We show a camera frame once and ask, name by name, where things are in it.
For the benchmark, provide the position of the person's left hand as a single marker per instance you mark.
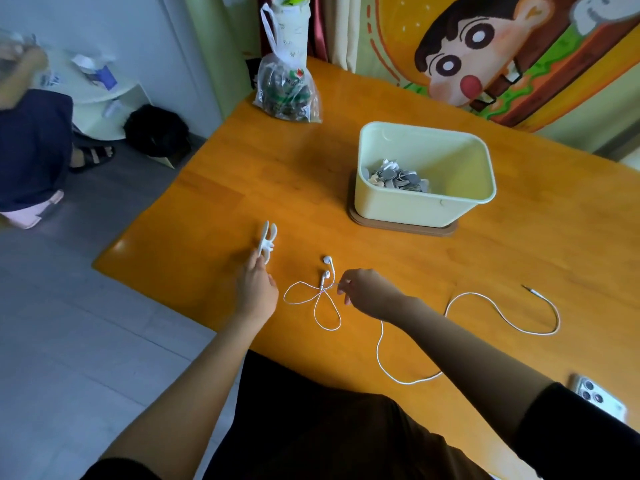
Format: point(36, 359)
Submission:
point(257, 293)

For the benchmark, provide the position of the person's right hand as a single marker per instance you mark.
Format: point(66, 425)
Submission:
point(371, 294)

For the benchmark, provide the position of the person's left fingers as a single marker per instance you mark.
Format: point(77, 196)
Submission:
point(256, 258)

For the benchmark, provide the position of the person's right fingers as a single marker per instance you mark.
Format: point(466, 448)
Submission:
point(346, 289)

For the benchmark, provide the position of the person's right forearm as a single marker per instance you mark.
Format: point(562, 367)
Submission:
point(470, 364)

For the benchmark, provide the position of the person's left forearm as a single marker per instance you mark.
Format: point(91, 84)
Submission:
point(190, 389)

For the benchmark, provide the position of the person's black clothing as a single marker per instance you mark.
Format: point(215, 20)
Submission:
point(350, 424)

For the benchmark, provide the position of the pale yellow plastic bin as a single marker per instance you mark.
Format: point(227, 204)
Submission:
point(425, 174)

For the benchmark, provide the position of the black bag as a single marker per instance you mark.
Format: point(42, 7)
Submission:
point(156, 130)

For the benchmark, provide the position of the clear plastic bag of items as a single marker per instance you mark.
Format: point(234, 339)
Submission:
point(286, 87)

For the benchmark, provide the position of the white round side table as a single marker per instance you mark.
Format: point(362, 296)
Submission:
point(95, 89)

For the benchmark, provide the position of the cartoon character curtain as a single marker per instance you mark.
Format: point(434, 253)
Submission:
point(480, 59)

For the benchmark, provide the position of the white smartphone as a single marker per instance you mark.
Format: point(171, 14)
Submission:
point(598, 396)

